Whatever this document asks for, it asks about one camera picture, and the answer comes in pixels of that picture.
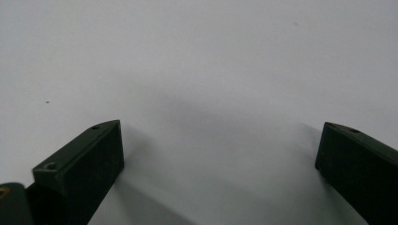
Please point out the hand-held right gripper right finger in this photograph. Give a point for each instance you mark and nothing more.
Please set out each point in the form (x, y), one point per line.
(359, 168)

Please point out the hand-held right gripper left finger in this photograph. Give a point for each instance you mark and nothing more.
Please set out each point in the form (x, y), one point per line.
(78, 168)

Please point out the white table mat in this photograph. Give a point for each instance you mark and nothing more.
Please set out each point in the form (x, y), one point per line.
(200, 62)

